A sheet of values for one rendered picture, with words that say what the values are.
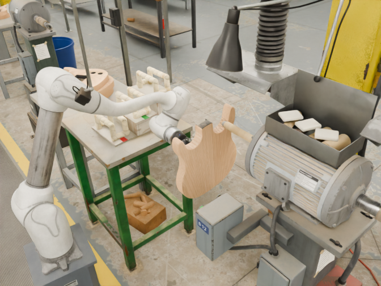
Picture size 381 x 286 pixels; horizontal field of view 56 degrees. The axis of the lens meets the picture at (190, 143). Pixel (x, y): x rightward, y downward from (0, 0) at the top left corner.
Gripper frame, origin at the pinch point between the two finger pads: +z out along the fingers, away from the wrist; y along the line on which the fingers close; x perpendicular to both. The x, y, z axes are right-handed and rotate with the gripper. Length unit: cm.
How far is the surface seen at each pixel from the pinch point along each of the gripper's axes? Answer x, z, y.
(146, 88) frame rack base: 2, -71, -16
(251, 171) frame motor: 17.4, 34.9, 4.8
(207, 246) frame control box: -2.8, 36.6, 30.2
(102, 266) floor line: -100, -57, 54
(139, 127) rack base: -7, -52, 4
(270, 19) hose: 65, 24, -17
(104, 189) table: -82, -103, 22
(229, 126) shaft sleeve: 20.2, 11.8, -6.5
